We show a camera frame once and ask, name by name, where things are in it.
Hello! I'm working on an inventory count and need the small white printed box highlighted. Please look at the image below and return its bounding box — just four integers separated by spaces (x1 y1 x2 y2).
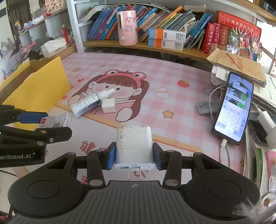
38 113 72 128

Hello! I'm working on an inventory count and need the large white power adapter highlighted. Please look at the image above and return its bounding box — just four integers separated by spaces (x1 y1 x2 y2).
114 126 155 181

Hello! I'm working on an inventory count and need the small white charger cube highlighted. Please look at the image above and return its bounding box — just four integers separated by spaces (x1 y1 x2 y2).
101 98 116 113

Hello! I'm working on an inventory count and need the white spray bottle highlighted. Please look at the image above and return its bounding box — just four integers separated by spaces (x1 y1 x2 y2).
71 88 116 118

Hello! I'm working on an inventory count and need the yellow cardboard box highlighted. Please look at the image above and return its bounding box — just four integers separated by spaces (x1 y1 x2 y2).
0 56 72 131

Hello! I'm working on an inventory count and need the pink cartoon table mat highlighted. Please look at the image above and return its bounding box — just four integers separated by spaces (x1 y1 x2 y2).
45 53 245 173

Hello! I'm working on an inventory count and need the smartphone with lit screen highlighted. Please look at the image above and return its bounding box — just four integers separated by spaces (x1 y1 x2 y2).
212 72 254 145

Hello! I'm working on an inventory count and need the tissue box with tissues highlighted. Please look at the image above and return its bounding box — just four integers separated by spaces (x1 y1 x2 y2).
41 38 66 58

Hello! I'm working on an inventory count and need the lower orange blue white box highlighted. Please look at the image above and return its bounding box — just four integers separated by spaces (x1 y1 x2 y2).
147 39 183 51

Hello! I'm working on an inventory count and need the orange blue white box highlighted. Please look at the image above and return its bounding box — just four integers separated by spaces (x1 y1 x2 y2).
148 28 186 42
147 39 183 51

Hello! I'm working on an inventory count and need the brown paper envelope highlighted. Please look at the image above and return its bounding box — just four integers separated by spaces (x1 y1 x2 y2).
206 49 267 87

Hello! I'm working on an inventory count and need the red dictionary book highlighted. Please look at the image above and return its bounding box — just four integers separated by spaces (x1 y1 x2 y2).
202 22 220 55

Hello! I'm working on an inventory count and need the upper orange blue white box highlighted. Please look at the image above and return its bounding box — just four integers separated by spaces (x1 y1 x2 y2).
148 28 186 42

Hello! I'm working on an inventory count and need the pink cylindrical dispenser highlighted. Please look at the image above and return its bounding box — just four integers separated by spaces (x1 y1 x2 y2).
116 10 139 46

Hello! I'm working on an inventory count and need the white wooden bookshelf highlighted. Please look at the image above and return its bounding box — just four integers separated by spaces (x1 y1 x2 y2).
66 1 275 62

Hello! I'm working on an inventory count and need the white charging cable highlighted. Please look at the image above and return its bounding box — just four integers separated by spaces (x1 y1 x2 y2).
208 84 231 169

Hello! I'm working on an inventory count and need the white wall charger plug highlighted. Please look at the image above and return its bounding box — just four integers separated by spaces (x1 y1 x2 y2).
257 110 276 149

